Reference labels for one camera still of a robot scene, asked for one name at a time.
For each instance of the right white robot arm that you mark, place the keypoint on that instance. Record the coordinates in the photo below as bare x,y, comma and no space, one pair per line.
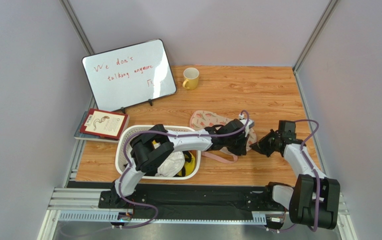
314,200

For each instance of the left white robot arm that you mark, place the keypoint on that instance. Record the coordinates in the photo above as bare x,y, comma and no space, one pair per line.
147,150

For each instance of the white dry-erase board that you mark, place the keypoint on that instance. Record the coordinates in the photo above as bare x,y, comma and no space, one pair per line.
131,75

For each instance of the white plastic laundry basket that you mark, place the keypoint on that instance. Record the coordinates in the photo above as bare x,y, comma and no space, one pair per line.
124,149

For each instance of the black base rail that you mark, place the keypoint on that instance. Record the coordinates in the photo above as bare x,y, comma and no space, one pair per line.
192,202

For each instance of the red cover book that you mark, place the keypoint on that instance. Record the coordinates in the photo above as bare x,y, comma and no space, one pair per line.
105,124

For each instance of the grey book underneath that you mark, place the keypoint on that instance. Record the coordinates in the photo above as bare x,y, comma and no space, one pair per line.
83,136

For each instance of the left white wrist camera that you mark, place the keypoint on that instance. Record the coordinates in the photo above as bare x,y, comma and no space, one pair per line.
246,121

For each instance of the aluminium frame rails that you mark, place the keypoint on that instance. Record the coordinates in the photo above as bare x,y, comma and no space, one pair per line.
79,200

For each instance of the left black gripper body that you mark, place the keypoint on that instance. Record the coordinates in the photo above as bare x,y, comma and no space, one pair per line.
235,146

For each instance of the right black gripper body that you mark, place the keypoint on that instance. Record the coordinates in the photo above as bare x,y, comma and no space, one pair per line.
269,143

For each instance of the yellow ceramic mug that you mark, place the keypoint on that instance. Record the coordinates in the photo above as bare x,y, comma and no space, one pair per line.
191,78

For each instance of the yellow bra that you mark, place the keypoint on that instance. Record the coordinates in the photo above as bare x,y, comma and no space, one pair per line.
188,167

